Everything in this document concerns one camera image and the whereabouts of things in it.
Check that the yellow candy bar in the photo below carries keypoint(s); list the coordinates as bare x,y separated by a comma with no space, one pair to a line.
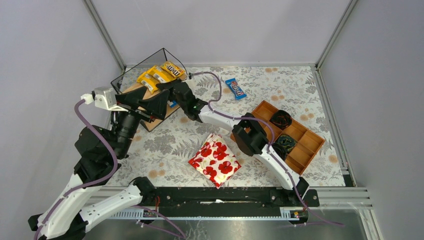
160,74
149,82

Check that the blue white candy bar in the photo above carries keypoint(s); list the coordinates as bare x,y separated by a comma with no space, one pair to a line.
172,104

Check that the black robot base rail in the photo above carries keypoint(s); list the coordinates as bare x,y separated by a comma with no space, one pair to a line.
225,202

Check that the black wire wooden shelf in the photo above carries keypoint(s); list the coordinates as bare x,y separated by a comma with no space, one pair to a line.
127,81

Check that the yellow m&m candy bag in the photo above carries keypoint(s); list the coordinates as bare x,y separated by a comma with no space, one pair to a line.
173,69

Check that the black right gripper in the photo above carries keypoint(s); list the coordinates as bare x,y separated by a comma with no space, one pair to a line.
178,88

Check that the blue m&m candy bag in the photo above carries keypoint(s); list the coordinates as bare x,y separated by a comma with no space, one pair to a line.
235,88

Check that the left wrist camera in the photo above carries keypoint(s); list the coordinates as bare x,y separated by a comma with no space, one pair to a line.
104,98

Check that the red poppy folded cloth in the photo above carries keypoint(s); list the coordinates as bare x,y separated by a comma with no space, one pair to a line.
215,160

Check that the brown wooden divided tray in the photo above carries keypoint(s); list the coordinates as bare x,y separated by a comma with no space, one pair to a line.
301,144

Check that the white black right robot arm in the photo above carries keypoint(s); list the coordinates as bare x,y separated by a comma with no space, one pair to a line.
247,130

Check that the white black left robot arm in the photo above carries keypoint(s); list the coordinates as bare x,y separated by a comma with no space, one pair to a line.
101,150

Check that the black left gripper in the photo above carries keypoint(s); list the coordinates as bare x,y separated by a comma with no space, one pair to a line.
133,106

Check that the floral patterned table mat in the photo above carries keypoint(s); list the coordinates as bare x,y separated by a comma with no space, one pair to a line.
185,153

